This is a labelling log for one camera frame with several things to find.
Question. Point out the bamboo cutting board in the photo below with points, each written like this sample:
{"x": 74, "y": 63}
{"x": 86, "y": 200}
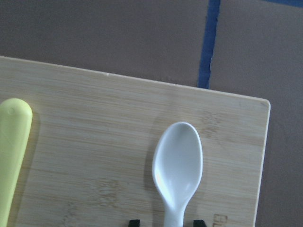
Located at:
{"x": 89, "y": 155}

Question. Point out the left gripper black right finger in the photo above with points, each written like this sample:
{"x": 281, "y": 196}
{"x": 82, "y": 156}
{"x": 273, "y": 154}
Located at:
{"x": 198, "y": 223}

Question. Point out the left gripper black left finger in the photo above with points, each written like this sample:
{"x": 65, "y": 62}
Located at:
{"x": 134, "y": 223}

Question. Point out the yellow plastic knife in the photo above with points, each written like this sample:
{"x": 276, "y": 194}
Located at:
{"x": 15, "y": 124}

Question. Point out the white plastic spoon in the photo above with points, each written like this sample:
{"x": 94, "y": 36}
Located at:
{"x": 177, "y": 169}

